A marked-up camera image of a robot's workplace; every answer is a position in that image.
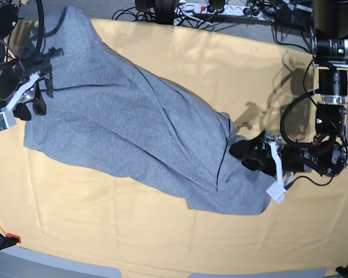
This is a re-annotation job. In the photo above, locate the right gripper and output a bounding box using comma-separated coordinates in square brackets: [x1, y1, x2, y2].
[0, 69, 47, 121]

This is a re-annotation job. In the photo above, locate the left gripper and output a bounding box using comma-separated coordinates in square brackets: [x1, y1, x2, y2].
[229, 131, 310, 177]

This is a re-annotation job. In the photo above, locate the grey t-shirt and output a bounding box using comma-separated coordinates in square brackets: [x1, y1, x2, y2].
[24, 6, 274, 215]

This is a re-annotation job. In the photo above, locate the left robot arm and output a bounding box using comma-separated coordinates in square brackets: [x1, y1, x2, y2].
[229, 1, 348, 177]

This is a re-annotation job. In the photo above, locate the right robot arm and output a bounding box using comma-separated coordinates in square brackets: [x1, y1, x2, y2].
[0, 1, 50, 121]

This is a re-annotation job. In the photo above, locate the yellow table cloth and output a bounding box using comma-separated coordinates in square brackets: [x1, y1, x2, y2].
[0, 19, 348, 277]

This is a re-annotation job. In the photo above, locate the red and black clamp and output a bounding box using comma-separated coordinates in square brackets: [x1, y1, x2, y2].
[0, 234, 21, 251]

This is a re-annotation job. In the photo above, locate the black power adapter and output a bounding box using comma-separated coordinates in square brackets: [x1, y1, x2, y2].
[275, 9, 313, 30]

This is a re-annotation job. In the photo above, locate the white power strip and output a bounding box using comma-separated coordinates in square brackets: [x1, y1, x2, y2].
[177, 1, 274, 22]

